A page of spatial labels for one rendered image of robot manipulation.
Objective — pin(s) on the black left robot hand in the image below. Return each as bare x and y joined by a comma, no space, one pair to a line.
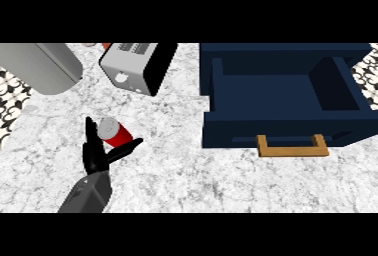
93,156

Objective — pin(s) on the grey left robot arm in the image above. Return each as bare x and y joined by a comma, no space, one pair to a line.
89,195

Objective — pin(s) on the red can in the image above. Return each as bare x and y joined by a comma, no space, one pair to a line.
114,133

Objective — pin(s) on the dark blue open drawer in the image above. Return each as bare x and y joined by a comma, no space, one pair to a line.
289,106

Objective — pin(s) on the silver and black toaster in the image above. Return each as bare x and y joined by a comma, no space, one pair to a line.
136,66

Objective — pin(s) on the grey rounded appliance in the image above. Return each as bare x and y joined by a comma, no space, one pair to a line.
38,66

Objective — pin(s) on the small orange object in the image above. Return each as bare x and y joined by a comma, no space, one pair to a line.
105,45

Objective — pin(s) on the dark blue cabinet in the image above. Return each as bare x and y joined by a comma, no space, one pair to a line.
281,53

